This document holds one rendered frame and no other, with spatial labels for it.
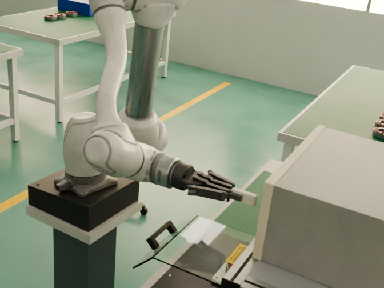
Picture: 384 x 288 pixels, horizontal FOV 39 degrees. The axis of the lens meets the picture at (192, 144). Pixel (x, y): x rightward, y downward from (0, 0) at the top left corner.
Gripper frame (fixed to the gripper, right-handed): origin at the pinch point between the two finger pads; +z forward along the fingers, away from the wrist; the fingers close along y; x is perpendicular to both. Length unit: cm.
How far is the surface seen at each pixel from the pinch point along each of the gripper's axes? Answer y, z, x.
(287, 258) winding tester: 14.5, 17.5, -3.3
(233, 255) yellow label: 9.8, 3.0, -11.5
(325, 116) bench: -197, -24, -44
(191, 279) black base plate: -10.3, -16.9, -41.2
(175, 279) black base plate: -7.4, -21.2, -41.2
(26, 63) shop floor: -333, -397, -120
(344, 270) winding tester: 14.5, 30.1, -0.9
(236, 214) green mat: -59, -22, -43
